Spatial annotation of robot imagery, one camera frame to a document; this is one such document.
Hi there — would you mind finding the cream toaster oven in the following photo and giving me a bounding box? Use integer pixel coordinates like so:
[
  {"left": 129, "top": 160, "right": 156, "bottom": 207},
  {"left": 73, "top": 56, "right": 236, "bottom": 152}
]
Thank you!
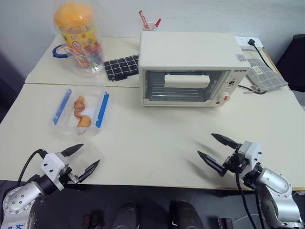
[{"left": 139, "top": 31, "right": 252, "bottom": 108}]

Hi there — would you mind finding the black white-grid cloth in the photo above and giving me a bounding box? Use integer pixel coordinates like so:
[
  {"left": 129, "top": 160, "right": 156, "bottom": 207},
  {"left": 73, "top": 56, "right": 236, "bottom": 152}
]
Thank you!
[{"left": 103, "top": 54, "right": 140, "bottom": 82}]

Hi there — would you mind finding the yellow-orange wooden piece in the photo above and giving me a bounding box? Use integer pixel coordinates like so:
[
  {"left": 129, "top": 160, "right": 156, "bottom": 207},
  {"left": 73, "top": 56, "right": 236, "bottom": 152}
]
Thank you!
[{"left": 76, "top": 115, "right": 92, "bottom": 128}]

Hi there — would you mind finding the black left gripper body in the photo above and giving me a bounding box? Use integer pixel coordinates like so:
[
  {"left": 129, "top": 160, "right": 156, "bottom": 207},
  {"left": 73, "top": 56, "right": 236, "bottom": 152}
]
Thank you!
[{"left": 61, "top": 155, "right": 81, "bottom": 186}]

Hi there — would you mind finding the grey checked cloth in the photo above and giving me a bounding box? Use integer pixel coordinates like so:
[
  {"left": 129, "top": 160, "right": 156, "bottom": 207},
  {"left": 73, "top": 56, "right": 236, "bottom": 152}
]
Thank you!
[{"left": 245, "top": 58, "right": 289, "bottom": 94}]

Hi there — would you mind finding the white plastic cylinder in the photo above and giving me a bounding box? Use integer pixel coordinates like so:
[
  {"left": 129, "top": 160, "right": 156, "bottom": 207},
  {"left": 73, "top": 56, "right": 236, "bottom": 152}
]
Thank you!
[{"left": 164, "top": 74, "right": 211, "bottom": 89}]

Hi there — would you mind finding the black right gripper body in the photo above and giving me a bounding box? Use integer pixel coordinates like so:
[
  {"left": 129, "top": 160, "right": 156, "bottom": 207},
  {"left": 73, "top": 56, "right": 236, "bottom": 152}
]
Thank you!
[{"left": 223, "top": 147, "right": 249, "bottom": 176}]

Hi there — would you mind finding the orange-lidded toy jar in bag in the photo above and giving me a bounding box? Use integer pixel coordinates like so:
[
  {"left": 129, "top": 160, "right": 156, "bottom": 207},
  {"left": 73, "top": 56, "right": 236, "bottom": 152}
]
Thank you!
[{"left": 52, "top": 1, "right": 106, "bottom": 78}]

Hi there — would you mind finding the clear container with blue clips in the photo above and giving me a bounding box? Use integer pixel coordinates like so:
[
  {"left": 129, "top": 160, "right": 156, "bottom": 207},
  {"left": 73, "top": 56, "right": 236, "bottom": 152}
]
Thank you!
[{"left": 49, "top": 83, "right": 112, "bottom": 136}]

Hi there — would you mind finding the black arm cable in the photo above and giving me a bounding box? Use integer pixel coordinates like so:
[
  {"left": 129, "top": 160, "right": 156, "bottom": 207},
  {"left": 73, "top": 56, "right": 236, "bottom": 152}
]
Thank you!
[
  {"left": 16, "top": 149, "right": 46, "bottom": 187},
  {"left": 235, "top": 171, "right": 258, "bottom": 229}
]

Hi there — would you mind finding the blue ring lid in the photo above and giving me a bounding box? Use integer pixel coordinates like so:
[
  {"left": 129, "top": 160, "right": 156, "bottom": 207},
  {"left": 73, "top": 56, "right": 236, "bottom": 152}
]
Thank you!
[{"left": 51, "top": 44, "right": 72, "bottom": 59}]

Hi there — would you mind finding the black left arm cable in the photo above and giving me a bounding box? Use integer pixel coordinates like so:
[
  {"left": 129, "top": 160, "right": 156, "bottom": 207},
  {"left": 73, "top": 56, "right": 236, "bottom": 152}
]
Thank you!
[{"left": 16, "top": 149, "right": 46, "bottom": 187}]

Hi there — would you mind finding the dark chair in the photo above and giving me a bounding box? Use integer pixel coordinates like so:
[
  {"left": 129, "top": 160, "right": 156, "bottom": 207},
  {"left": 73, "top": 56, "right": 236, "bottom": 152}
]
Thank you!
[{"left": 275, "top": 34, "right": 305, "bottom": 92}]

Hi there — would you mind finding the black plug with cable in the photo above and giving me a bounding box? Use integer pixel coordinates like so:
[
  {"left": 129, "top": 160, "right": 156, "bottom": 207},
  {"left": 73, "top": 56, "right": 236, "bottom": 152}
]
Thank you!
[{"left": 247, "top": 39, "right": 277, "bottom": 70}]

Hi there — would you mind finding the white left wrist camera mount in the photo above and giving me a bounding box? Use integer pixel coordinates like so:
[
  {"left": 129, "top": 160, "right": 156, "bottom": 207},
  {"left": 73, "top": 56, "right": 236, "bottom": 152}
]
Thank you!
[{"left": 41, "top": 152, "right": 70, "bottom": 186}]

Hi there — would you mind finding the brown block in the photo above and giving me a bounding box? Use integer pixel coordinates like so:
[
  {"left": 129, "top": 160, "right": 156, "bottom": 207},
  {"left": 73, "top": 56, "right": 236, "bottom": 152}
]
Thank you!
[{"left": 217, "top": 217, "right": 234, "bottom": 229}]

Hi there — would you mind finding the clear pen cup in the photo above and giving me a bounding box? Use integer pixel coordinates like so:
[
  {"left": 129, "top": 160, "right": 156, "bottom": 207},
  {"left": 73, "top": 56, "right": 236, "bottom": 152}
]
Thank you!
[{"left": 142, "top": 22, "right": 158, "bottom": 32}]

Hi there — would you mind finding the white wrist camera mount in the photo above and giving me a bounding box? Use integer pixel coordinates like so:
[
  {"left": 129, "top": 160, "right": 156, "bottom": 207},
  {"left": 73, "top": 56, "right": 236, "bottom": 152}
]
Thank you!
[
  {"left": 41, "top": 152, "right": 70, "bottom": 186},
  {"left": 236, "top": 141, "right": 263, "bottom": 168}
]

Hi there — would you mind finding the dark rounded shape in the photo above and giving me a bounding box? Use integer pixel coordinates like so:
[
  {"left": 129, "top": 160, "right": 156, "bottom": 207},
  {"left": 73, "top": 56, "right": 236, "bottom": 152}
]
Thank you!
[
  {"left": 111, "top": 201, "right": 142, "bottom": 229},
  {"left": 168, "top": 200, "right": 203, "bottom": 229}
]

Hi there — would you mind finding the white power strip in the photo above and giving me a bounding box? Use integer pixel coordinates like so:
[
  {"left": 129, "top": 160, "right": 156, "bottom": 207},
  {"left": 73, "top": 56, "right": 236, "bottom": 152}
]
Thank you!
[{"left": 234, "top": 36, "right": 263, "bottom": 51}]

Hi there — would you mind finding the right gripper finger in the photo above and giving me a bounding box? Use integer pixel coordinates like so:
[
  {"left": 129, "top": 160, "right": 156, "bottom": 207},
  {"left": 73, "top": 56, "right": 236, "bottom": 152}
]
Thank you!
[
  {"left": 197, "top": 150, "right": 227, "bottom": 177},
  {"left": 211, "top": 133, "right": 240, "bottom": 150}
]

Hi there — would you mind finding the long fried food piece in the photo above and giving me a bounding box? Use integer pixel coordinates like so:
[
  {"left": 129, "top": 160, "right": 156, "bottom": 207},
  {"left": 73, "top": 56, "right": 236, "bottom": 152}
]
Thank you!
[{"left": 73, "top": 95, "right": 87, "bottom": 119}]

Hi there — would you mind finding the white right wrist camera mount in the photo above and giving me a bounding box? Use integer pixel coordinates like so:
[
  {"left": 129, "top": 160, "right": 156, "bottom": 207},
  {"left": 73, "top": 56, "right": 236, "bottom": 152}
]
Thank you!
[{"left": 236, "top": 141, "right": 263, "bottom": 168}]

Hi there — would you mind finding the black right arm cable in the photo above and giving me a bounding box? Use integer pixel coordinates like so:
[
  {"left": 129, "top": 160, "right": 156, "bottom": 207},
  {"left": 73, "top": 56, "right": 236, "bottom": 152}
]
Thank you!
[{"left": 235, "top": 171, "right": 258, "bottom": 229}]

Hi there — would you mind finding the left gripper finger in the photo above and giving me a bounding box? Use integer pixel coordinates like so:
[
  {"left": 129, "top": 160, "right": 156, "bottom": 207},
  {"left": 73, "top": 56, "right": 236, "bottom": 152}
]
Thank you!
[
  {"left": 76, "top": 159, "right": 101, "bottom": 184},
  {"left": 60, "top": 143, "right": 84, "bottom": 158}
]

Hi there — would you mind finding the black cable with connector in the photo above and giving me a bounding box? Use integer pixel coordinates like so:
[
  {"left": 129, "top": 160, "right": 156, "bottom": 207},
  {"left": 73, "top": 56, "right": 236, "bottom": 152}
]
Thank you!
[{"left": 238, "top": 84, "right": 260, "bottom": 94}]

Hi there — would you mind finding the long red pen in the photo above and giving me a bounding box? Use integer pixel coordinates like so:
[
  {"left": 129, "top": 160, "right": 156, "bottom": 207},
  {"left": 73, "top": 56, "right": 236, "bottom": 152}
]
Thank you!
[{"left": 139, "top": 10, "right": 150, "bottom": 30}]

